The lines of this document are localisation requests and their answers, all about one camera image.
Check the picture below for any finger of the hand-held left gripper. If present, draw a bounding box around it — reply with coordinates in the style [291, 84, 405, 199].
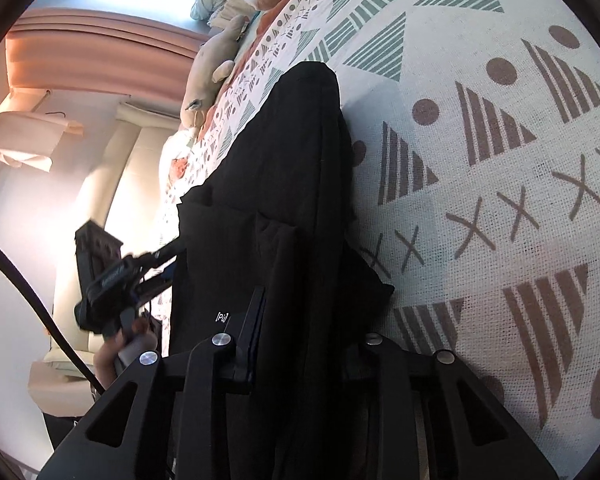
[139, 238, 186, 272]
[136, 266, 177, 307]

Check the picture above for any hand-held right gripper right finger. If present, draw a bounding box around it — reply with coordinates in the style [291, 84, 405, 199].
[342, 332, 561, 480]

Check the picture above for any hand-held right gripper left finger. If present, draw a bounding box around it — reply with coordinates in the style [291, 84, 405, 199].
[40, 287, 268, 480]

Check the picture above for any black shirt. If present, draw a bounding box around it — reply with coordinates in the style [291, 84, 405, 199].
[167, 60, 397, 480]

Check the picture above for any person's left hand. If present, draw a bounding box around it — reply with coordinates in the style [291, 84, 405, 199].
[96, 319, 157, 392]

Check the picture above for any white padded headboard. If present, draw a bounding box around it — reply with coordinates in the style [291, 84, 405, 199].
[55, 101, 182, 351]

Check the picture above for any white pillow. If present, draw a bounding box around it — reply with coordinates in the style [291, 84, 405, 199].
[159, 130, 193, 201]

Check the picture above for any white bedside furniture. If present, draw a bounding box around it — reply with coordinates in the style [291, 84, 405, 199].
[27, 349, 106, 413]

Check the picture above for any cream hanging cloth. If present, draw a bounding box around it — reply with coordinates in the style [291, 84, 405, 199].
[0, 109, 85, 172]

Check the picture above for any grey plush animal toy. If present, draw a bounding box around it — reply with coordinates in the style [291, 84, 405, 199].
[180, 14, 252, 131]

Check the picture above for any pink curtain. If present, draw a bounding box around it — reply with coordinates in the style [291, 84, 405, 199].
[4, 9, 212, 97]

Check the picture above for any white geometric patterned blanket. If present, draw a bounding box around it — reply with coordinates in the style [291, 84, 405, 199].
[155, 0, 600, 480]

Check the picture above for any thick black cable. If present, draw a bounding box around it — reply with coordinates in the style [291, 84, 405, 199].
[0, 231, 107, 397]

